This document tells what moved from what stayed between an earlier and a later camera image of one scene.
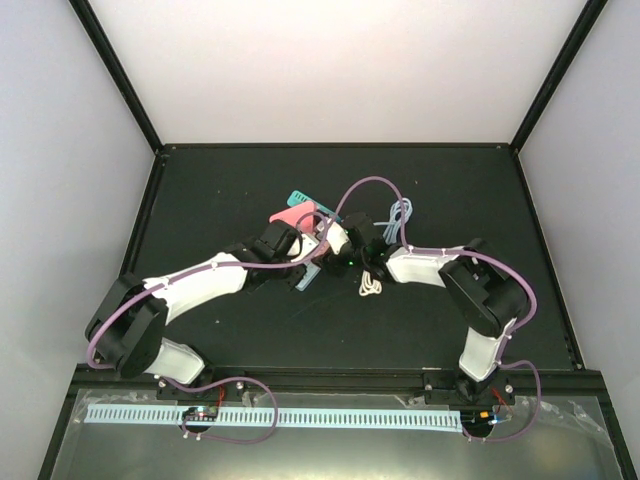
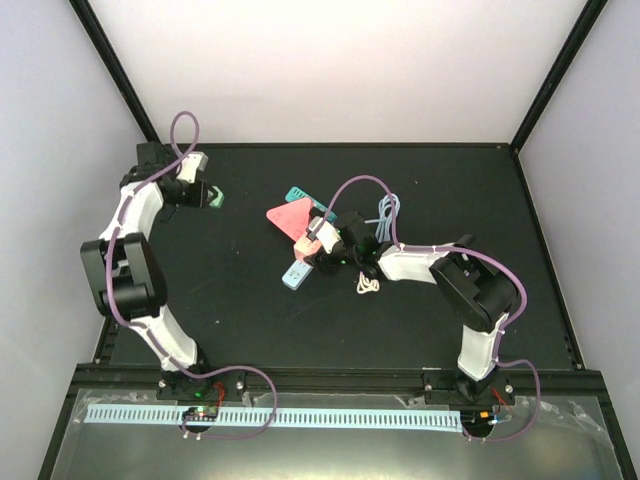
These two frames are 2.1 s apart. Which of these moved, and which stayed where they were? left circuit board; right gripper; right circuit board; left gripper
Moved: left gripper
Stayed: right gripper; left circuit board; right circuit board
